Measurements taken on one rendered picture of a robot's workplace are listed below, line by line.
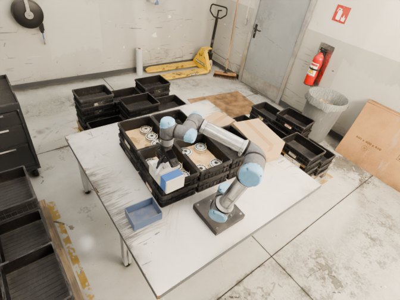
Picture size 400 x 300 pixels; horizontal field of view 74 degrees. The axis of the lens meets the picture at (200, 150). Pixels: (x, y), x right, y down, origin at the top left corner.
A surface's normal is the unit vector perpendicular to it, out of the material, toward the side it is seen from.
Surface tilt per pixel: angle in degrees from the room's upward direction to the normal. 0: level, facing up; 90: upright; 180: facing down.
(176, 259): 0
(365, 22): 90
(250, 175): 86
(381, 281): 0
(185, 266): 0
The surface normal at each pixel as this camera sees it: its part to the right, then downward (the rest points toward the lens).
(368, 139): -0.73, 0.14
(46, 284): 0.13, -0.77
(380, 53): -0.79, 0.30
